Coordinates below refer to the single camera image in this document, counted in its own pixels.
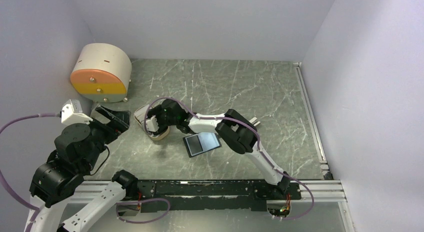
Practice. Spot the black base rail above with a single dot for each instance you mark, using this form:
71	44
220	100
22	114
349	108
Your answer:
255	195

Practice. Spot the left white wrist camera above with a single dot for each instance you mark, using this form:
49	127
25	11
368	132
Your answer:
72	113

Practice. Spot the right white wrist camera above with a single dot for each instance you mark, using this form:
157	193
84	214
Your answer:
151	127

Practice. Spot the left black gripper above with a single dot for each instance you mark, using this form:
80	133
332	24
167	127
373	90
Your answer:
120	122

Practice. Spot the beige wooden card tray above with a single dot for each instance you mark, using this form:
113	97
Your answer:
139	118

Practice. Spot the black leather card holder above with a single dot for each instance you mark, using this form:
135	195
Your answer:
197	144

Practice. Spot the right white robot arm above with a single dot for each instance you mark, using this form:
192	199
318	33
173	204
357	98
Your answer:
240	135

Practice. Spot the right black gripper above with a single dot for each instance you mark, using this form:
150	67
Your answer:
159	110

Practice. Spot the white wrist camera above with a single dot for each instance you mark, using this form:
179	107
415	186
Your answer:
72	113
151	127

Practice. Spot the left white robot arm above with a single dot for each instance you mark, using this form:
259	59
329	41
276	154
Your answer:
77	150

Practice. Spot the small white wooden block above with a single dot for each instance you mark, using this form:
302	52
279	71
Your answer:
254	122

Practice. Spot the round pastel drawer box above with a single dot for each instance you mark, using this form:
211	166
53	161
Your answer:
102	73

